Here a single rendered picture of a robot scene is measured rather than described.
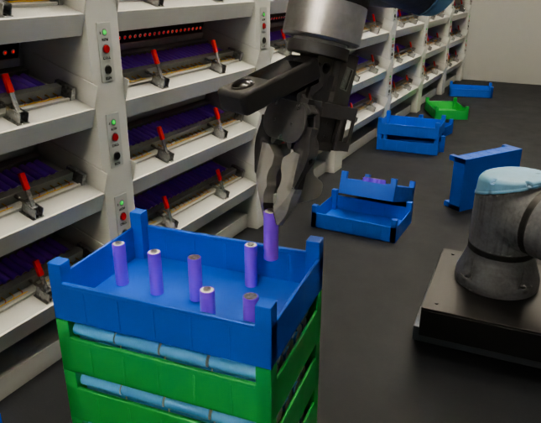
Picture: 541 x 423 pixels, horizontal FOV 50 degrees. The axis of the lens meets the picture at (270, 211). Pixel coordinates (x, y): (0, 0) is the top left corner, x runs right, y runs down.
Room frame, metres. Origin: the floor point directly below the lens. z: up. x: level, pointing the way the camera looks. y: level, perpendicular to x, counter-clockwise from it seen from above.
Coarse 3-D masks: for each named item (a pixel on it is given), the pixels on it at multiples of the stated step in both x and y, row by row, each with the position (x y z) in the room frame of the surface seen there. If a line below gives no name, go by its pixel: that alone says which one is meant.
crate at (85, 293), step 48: (144, 240) 0.82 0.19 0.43; (192, 240) 0.80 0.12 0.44; (240, 240) 0.77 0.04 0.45; (96, 288) 0.72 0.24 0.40; (144, 288) 0.72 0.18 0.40; (240, 288) 0.72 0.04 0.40; (288, 288) 0.72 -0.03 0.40; (144, 336) 0.60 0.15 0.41; (192, 336) 0.58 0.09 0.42; (240, 336) 0.56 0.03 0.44; (288, 336) 0.59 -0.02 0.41
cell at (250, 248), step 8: (248, 248) 0.72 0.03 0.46; (256, 248) 0.73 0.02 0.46; (248, 256) 0.72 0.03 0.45; (256, 256) 0.73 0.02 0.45; (248, 264) 0.72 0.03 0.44; (256, 264) 0.73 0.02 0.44; (248, 272) 0.72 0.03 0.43; (256, 272) 0.73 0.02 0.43; (248, 280) 0.72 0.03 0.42; (256, 280) 0.73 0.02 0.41
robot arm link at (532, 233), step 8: (536, 208) 1.12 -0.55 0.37; (536, 216) 1.11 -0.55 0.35; (528, 224) 1.11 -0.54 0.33; (536, 224) 1.10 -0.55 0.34; (528, 232) 1.11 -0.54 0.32; (536, 232) 1.10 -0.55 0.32; (528, 240) 1.11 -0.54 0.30; (536, 240) 1.09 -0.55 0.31; (528, 248) 1.11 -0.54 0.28; (536, 248) 1.10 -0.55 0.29; (536, 256) 1.11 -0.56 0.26
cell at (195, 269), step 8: (192, 256) 0.69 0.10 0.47; (200, 256) 0.69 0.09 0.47; (192, 264) 0.68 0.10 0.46; (200, 264) 0.69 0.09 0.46; (192, 272) 0.68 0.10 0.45; (200, 272) 0.69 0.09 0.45; (192, 280) 0.68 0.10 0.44; (200, 280) 0.68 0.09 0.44; (192, 288) 0.68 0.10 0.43; (192, 296) 0.68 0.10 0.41
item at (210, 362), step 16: (304, 320) 0.69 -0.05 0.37; (80, 336) 0.66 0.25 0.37; (96, 336) 0.64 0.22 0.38; (112, 336) 0.63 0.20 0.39; (128, 336) 0.63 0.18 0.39; (144, 352) 0.62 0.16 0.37; (160, 352) 0.60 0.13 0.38; (176, 352) 0.60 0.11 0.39; (192, 352) 0.59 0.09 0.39; (288, 352) 0.62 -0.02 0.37; (208, 368) 0.59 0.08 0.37; (224, 368) 0.57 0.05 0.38; (240, 368) 0.57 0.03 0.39
